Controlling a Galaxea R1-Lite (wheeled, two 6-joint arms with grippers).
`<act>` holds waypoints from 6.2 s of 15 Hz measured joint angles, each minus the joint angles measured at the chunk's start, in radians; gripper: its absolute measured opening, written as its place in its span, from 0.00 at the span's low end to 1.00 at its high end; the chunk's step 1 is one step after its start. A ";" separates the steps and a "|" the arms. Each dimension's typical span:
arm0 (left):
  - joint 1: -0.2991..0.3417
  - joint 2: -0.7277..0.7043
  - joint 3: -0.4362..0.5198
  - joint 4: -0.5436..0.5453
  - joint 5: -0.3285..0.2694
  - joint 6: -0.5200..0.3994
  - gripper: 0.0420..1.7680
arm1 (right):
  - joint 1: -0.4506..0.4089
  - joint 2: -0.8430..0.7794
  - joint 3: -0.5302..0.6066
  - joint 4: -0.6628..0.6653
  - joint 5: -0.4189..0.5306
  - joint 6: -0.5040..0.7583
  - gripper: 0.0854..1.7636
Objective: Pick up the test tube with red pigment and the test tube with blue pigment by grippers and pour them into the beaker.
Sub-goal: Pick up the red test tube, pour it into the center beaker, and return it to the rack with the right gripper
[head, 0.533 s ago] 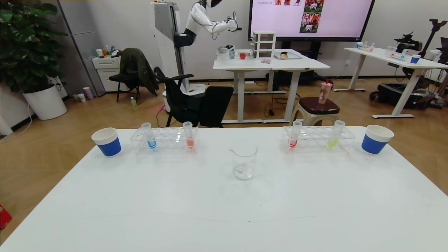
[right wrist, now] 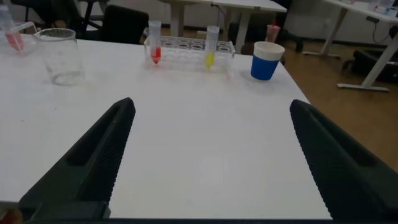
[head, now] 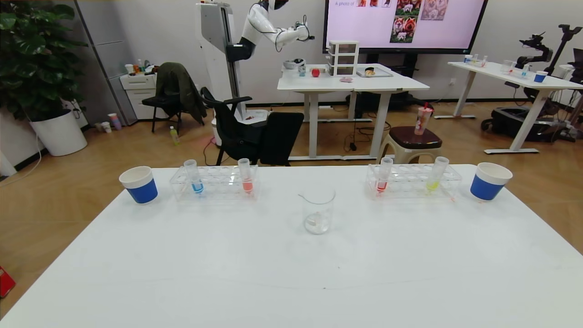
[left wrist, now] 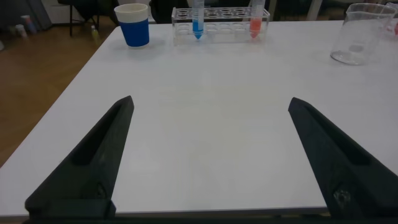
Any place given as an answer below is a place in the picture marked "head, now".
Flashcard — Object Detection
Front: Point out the white desktop drawer organizer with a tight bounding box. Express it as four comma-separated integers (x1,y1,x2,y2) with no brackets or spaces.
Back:
328,40,360,77

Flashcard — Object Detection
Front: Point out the red pigment test tube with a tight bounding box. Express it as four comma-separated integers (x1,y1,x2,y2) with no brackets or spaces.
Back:
376,157,394,195

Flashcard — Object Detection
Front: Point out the red box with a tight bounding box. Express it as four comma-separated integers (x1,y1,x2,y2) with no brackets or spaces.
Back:
0,266,16,299

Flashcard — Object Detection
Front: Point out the black office chair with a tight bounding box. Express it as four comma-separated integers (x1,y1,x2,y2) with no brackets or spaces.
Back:
200,86,305,166

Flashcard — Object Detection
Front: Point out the blue pigment test tube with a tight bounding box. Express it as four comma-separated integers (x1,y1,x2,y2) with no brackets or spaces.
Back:
184,159,204,195

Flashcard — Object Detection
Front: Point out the black metal chair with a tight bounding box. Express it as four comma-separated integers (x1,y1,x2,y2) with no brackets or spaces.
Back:
141,91,183,135

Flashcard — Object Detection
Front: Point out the brown top plastic stool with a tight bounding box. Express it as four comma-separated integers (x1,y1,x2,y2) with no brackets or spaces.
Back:
378,126,443,164

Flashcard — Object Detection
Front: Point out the grey tray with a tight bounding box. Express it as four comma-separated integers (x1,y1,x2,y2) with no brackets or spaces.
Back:
356,67,394,78

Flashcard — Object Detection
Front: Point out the black mobile robot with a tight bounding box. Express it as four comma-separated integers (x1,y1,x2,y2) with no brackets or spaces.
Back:
481,24,583,143

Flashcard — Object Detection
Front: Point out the blue white paper cup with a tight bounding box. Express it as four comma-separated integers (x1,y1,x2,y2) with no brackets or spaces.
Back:
470,162,513,202
119,166,159,205

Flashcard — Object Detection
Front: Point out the dark green jacket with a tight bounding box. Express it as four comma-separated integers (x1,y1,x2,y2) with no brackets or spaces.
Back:
155,62,208,126

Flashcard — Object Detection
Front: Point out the large display screen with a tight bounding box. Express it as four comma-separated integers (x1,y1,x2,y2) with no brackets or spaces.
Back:
322,0,489,54

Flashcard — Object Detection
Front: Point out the salmon pigment test tube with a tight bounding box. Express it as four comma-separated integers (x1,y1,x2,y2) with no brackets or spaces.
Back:
238,158,254,195

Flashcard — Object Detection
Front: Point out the black display stand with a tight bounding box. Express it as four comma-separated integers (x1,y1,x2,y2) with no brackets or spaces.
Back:
346,53,422,119

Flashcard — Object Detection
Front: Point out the black floor power cable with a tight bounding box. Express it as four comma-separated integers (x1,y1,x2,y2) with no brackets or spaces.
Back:
343,119,389,152

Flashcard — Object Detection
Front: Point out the grey tall cabinet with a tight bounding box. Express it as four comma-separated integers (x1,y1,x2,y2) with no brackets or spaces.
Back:
75,0,139,126

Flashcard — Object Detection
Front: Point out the green leafy plant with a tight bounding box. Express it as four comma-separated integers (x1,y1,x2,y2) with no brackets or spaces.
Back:
0,0,88,121

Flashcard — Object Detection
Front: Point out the white drawer cabinet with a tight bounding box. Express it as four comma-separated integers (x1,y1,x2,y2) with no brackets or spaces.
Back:
120,72,167,120

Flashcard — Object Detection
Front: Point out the drink cup with red straw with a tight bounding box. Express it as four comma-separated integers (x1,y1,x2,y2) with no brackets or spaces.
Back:
414,102,434,136

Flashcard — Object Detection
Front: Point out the white humanoid robot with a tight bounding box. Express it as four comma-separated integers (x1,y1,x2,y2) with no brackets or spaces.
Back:
197,0,316,146

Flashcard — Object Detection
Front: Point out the white plant pot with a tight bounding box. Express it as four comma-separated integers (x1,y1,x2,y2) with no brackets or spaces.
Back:
30,108,88,157

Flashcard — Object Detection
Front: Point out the yellow pigment test tube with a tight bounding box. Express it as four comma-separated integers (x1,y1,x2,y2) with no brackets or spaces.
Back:
426,156,450,193

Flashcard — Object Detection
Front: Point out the white standing desk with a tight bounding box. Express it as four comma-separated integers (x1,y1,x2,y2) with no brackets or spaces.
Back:
342,64,430,160
434,61,583,154
271,63,357,161

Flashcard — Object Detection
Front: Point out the clear plastic test tube rack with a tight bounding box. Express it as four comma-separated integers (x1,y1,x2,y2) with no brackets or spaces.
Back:
169,164,259,202
366,163,462,200

